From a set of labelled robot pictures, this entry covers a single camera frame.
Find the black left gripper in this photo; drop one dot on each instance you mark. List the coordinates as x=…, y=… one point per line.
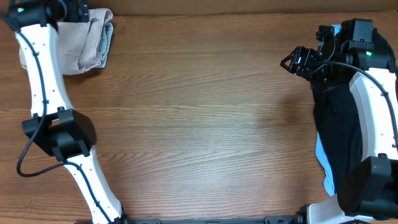
x=80, y=11

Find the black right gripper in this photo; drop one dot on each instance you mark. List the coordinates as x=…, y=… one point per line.
x=304, y=61

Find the beige khaki shorts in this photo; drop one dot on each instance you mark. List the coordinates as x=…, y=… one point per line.
x=81, y=43

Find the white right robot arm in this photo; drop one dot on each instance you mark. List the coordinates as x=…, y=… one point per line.
x=369, y=190

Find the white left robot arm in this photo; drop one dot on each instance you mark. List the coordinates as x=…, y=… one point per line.
x=54, y=126

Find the folded light blue jeans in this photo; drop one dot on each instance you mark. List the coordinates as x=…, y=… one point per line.
x=104, y=44

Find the black and blue garment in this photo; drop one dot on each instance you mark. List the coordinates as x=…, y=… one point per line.
x=339, y=146

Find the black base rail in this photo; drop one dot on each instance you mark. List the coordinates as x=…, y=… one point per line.
x=284, y=219

